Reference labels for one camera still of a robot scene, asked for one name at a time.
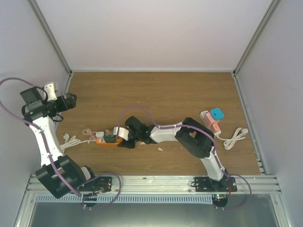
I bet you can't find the white usb charger plug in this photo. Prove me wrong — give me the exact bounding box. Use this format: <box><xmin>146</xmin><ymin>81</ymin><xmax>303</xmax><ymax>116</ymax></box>
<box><xmin>95</xmin><ymin>131</ymin><xmax>105</xmax><ymax>138</ymax></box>

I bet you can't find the blue cube plug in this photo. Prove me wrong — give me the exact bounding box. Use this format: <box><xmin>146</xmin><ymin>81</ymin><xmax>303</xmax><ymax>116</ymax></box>
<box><xmin>210</xmin><ymin>108</ymin><xmax>224</xmax><ymax>121</ymax></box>

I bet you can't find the pink charger plug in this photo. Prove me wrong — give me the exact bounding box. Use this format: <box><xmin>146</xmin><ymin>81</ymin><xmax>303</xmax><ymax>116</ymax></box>
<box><xmin>204</xmin><ymin>113</ymin><xmax>220</xmax><ymax>133</ymax></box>

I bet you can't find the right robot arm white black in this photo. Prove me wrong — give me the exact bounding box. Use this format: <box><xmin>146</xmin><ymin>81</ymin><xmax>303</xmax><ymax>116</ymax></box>
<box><xmin>114</xmin><ymin>116</ymin><xmax>227</xmax><ymax>192</ymax></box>

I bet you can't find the aluminium frame post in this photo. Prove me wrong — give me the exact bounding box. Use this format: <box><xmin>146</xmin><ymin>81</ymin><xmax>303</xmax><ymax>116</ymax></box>
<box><xmin>27</xmin><ymin>0</ymin><xmax>73</xmax><ymax>76</ymax></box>
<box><xmin>232</xmin><ymin>0</ymin><xmax>281</xmax><ymax>77</ymax></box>

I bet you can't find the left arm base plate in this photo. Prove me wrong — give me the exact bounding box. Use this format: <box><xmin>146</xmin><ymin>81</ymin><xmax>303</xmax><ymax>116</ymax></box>
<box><xmin>79</xmin><ymin>176</ymin><xmax>112</xmax><ymax>194</ymax></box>

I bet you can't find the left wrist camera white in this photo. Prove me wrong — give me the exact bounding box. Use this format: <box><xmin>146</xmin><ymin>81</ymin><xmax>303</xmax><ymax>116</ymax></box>
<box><xmin>44</xmin><ymin>82</ymin><xmax>58</xmax><ymax>101</ymax></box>

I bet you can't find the left aluminium frame post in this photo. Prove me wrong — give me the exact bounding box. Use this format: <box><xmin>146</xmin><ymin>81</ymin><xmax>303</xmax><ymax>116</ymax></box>
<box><xmin>27</xmin><ymin>0</ymin><xmax>73</xmax><ymax>76</ymax></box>

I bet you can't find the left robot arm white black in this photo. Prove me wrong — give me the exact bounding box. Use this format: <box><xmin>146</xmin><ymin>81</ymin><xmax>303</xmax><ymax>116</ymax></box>
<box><xmin>20</xmin><ymin>83</ymin><xmax>98</xmax><ymax>199</ymax></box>

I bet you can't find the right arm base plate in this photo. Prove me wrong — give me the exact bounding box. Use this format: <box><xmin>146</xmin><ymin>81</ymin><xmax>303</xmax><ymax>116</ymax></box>
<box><xmin>190</xmin><ymin>176</ymin><xmax>237</xmax><ymax>192</ymax></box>

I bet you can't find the right aluminium frame post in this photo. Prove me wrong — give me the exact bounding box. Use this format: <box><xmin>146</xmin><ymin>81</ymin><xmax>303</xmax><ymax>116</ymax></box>
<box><xmin>232</xmin><ymin>0</ymin><xmax>281</xmax><ymax>77</ymax></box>

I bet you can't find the grey slotted cable duct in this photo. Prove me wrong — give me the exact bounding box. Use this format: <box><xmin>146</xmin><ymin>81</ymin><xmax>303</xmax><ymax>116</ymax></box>
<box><xmin>36</xmin><ymin>193</ymin><xmax>213</xmax><ymax>205</ymax></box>

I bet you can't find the orange power strip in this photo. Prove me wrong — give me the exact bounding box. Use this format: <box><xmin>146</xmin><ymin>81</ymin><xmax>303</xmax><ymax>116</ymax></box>
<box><xmin>96</xmin><ymin>138</ymin><xmax>123</xmax><ymax>147</ymax></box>

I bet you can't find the green dragon cube plug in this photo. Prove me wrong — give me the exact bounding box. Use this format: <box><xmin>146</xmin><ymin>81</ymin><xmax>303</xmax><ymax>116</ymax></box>
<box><xmin>103</xmin><ymin>129</ymin><xmax>116</xmax><ymax>143</ymax></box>

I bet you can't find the white pink power strip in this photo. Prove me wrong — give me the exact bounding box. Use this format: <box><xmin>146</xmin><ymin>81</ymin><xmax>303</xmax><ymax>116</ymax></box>
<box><xmin>200</xmin><ymin>111</ymin><xmax>221</xmax><ymax>137</ymax></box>

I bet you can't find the aluminium front rail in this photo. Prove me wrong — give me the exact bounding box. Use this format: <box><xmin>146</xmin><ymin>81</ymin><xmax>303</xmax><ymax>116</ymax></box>
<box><xmin>26</xmin><ymin>174</ymin><xmax>282</xmax><ymax>194</ymax></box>

